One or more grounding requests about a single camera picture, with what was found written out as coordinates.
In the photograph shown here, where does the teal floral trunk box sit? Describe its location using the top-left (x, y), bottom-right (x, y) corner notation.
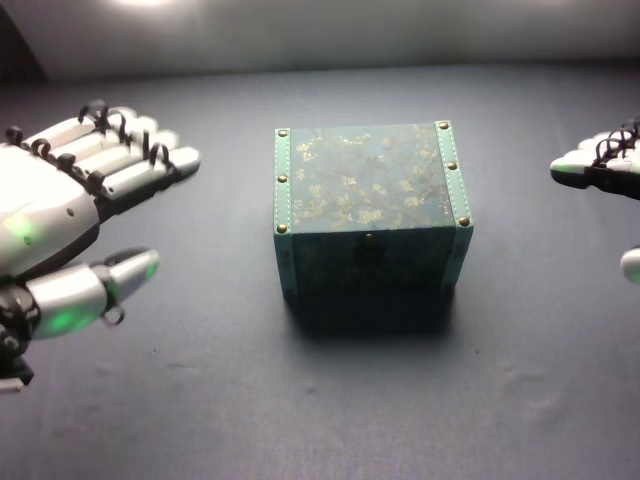
top-left (272, 119), bottom-right (474, 304)

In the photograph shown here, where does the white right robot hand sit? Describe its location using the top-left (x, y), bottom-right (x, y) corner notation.
top-left (549, 116), bottom-right (640, 290)

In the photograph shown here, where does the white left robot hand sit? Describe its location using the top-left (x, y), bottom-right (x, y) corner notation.
top-left (0, 99), bottom-right (203, 342)

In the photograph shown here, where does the grey table cloth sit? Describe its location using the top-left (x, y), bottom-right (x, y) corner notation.
top-left (0, 68), bottom-right (640, 480)

